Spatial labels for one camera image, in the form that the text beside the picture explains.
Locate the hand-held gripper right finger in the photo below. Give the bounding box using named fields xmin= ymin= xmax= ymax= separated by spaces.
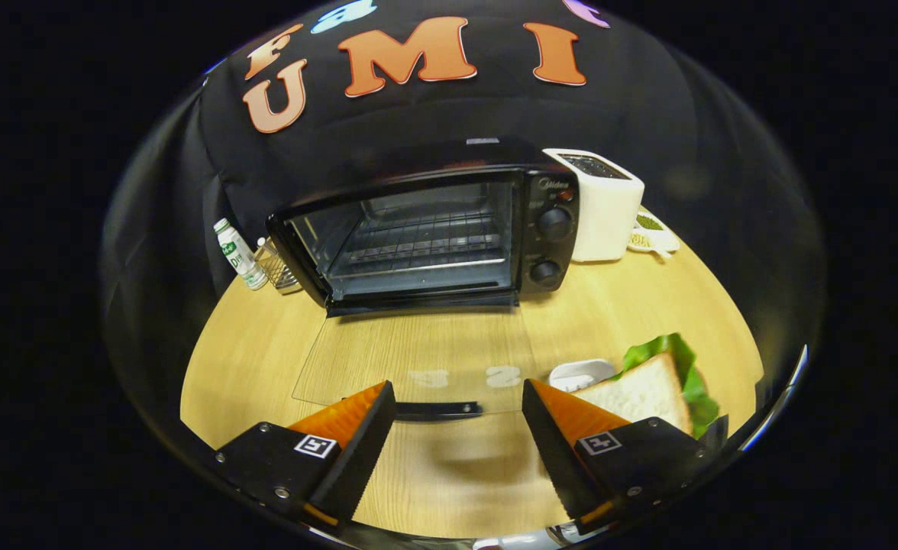
xmin=522 ymin=378 xmax=729 ymax=535

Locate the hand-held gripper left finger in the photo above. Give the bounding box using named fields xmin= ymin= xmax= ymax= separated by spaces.
xmin=215 ymin=380 xmax=398 ymax=529

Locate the lettuce sandwich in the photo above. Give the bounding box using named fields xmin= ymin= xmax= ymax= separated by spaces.
xmin=571 ymin=332 xmax=722 ymax=440

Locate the black toaster oven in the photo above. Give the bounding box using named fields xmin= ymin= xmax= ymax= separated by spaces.
xmin=266 ymin=137 xmax=581 ymax=422

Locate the white pop-up toaster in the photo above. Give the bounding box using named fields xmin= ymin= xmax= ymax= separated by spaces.
xmin=543 ymin=147 xmax=645 ymax=263

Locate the white rectangular tray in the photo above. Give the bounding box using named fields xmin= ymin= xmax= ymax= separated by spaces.
xmin=548 ymin=358 xmax=618 ymax=393

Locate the white drink bottle green label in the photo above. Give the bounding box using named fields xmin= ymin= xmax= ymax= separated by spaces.
xmin=213 ymin=218 xmax=270 ymax=292

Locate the small white dish of beans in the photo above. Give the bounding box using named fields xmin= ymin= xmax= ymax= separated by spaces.
xmin=628 ymin=210 xmax=681 ymax=258

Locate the metal wire holder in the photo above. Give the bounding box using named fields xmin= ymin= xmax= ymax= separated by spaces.
xmin=254 ymin=236 xmax=303 ymax=296

